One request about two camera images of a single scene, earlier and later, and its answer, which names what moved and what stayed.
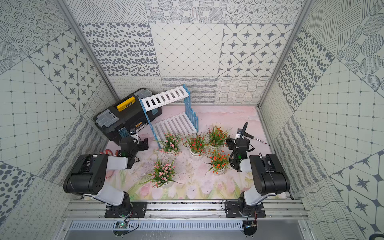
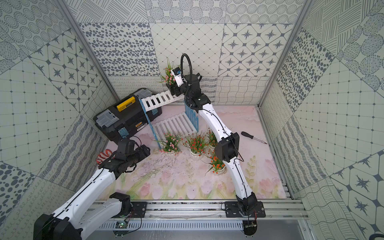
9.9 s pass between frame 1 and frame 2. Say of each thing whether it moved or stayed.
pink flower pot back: stayed
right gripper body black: moved
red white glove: stayed
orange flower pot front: stayed
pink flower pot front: moved
